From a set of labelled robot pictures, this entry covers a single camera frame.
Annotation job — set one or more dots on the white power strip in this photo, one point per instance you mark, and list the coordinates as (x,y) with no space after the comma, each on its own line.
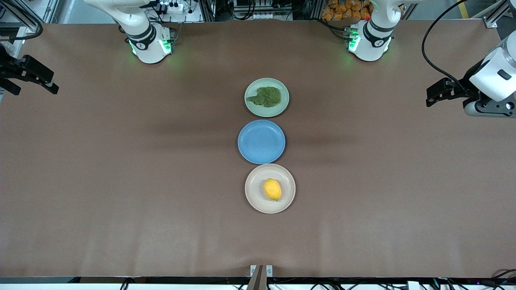
(171,7)

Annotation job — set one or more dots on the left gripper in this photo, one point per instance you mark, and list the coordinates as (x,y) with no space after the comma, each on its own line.
(463,89)

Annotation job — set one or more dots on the blue plate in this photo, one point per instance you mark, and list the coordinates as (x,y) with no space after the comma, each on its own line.
(261,141)

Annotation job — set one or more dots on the green lettuce leaf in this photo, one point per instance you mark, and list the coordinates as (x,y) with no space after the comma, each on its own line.
(268,96)

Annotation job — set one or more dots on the beige plate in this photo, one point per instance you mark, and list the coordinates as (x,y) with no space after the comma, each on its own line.
(256,193)

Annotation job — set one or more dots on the aluminium frame profile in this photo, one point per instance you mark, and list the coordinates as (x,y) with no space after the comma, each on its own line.
(498,16)
(22,14)

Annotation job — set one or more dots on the light green plate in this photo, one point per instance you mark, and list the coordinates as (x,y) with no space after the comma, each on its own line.
(254,108)

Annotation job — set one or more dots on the orange snack bag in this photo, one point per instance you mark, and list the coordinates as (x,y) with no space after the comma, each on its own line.
(346,10)

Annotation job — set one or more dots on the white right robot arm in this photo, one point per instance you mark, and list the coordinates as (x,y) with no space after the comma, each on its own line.
(146,42)

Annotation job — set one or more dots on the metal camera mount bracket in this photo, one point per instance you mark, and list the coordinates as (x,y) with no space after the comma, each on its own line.
(261,276)

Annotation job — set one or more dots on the yellow lemon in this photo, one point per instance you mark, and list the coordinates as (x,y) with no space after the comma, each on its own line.
(272,189)

